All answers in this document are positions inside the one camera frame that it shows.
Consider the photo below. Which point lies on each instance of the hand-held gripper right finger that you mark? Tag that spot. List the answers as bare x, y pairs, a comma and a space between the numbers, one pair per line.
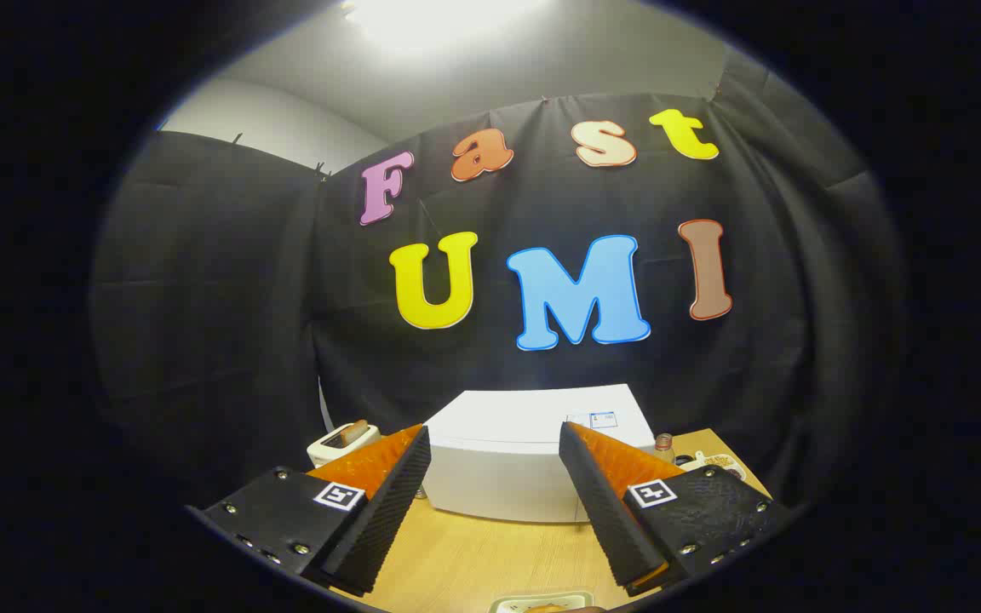
605, 511

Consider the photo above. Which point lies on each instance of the white dotted plate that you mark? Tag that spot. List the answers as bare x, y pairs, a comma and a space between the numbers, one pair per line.
507, 605

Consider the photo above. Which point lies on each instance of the white toaster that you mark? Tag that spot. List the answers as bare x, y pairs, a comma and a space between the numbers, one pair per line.
324, 451

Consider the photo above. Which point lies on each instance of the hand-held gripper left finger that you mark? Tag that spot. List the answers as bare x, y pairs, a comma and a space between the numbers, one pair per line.
388, 511

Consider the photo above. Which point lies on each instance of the white microwave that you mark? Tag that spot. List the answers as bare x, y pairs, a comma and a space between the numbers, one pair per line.
499, 460

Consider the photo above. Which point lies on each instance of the clear plastic water bottle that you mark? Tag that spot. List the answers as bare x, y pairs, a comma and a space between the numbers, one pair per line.
665, 447

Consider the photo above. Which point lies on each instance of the brown toast slice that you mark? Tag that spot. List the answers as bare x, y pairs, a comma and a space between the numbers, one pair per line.
352, 432

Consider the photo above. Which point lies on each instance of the white divided bean dish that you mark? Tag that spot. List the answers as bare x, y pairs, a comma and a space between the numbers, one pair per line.
725, 466

